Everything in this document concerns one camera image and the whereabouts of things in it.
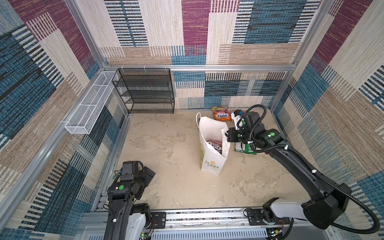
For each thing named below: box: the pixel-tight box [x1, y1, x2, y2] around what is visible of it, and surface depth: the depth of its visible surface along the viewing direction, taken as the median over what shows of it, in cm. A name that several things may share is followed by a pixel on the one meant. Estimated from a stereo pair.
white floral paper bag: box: [195, 112, 231, 176], surface depth 81 cm
